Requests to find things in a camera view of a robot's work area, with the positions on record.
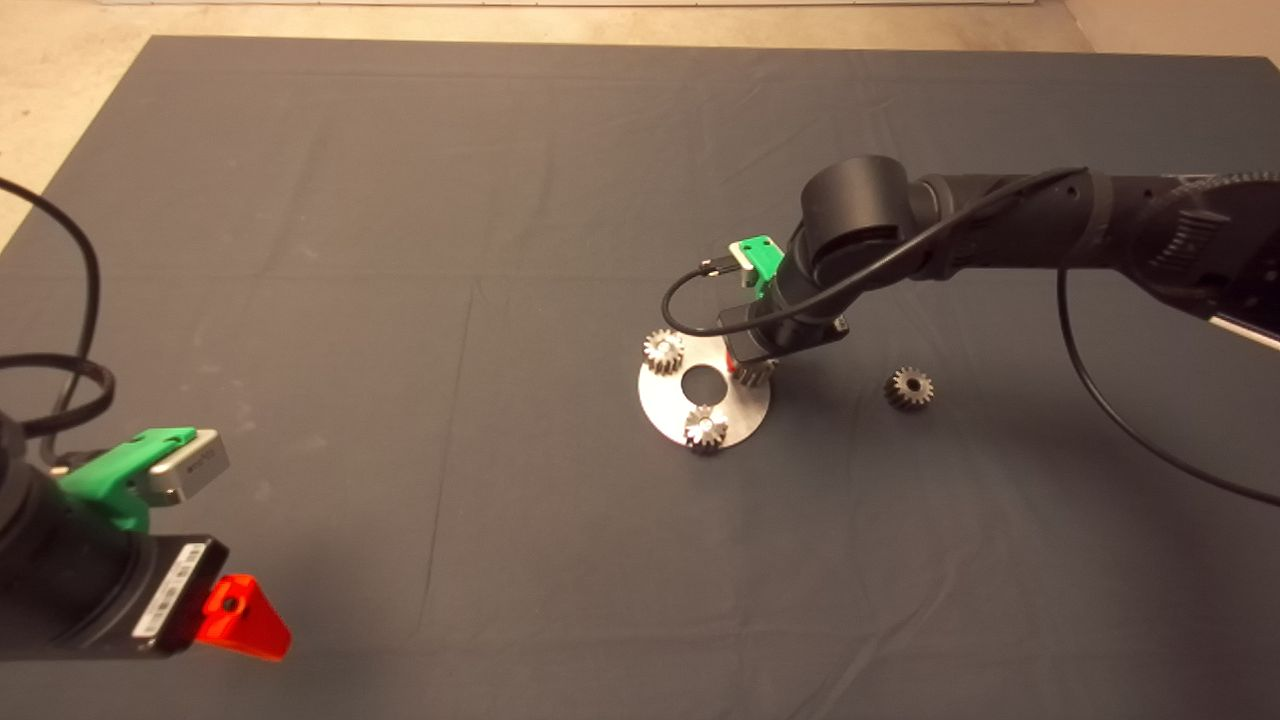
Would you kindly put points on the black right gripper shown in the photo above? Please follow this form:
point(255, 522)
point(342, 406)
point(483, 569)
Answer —
point(785, 335)

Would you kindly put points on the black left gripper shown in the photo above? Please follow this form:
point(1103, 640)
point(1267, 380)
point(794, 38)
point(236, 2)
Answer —
point(150, 595)

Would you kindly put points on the larger steel gear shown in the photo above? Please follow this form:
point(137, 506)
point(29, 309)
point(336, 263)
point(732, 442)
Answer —
point(756, 375)

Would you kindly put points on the small dark steel gear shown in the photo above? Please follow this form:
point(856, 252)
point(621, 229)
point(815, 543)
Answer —
point(908, 388)

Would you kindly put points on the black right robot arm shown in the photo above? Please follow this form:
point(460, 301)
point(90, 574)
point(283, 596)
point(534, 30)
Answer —
point(860, 215)

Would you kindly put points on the round metal plate with hole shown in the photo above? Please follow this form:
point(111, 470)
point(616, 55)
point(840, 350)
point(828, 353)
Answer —
point(665, 402)

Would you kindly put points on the dark grey table cloth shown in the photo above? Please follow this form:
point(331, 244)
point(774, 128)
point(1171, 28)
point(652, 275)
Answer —
point(500, 200)

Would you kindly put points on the silver right camera box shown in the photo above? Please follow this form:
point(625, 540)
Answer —
point(740, 258)

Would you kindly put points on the silver camera box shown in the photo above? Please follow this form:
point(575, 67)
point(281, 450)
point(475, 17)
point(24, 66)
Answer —
point(740, 258)
point(188, 467)

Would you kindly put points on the green right camera mount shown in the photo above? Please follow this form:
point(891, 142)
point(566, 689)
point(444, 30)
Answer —
point(763, 260)

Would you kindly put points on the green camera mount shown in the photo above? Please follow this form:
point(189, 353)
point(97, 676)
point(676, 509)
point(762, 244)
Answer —
point(105, 475)
point(763, 260)

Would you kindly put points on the silver left camera box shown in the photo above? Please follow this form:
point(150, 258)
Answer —
point(188, 467)

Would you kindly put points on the green left camera mount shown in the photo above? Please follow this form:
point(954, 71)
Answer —
point(105, 475)

